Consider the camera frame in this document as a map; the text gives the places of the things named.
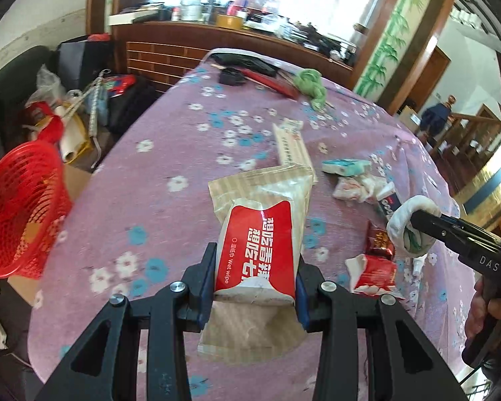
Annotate white paper roll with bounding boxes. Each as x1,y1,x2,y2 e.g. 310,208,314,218
54,104,88,163

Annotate metal pot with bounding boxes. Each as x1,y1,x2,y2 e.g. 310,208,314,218
179,0,203,21

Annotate red plastic mesh basket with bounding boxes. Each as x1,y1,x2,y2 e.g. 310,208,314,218
0,140,73,280

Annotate person's right hand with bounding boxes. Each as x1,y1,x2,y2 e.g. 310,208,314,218
465,278,491,345

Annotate green knitted cloth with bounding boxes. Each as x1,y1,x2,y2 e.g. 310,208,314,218
294,68,328,109

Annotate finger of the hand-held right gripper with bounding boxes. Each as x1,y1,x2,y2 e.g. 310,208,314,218
438,233,501,256
410,210,501,248

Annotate small black red box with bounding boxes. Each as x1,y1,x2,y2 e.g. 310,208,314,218
376,181,401,222

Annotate brown wooden counter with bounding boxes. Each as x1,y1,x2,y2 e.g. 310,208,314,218
111,21,355,93

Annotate purple floral tablecloth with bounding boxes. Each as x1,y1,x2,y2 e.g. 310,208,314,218
27,48,479,401

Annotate red flat stick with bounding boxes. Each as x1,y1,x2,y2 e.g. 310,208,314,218
240,67,301,100

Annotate brown cardboard box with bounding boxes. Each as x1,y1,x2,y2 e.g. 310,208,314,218
6,163,93,305

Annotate red plastic bag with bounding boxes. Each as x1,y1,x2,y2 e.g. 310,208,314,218
25,102,64,143

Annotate teal tissue pack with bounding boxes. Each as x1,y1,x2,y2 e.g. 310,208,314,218
321,159,371,176

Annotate crumpled white tissue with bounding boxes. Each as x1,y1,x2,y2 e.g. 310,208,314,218
332,174,389,203

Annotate white cloth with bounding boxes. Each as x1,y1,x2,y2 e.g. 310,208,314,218
387,195,443,257

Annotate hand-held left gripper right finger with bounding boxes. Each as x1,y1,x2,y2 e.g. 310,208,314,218
294,257,470,401

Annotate red white crumpled packet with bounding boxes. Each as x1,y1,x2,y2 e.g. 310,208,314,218
344,254,405,301

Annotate long white medicine box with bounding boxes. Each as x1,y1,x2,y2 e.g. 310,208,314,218
273,119,318,184

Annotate black flat case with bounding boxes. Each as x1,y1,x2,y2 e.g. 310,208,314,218
209,48,295,78

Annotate dark sofa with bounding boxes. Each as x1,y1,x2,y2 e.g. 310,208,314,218
0,46,57,163

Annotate black bag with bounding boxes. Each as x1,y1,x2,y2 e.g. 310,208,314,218
106,75,159,134

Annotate red label wet wipe packet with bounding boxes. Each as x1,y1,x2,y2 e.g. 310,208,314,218
197,165,318,362

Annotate black round container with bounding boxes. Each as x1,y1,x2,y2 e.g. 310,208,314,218
218,67,246,87

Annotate wooden stair railing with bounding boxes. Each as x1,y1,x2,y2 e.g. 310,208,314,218
438,104,501,161

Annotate dark red snack wrapper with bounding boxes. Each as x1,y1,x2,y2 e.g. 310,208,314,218
365,221,397,260

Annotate clear plastic bag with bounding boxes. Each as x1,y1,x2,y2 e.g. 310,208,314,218
25,64,67,105

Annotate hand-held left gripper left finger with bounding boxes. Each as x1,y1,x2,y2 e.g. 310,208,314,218
35,242,218,401

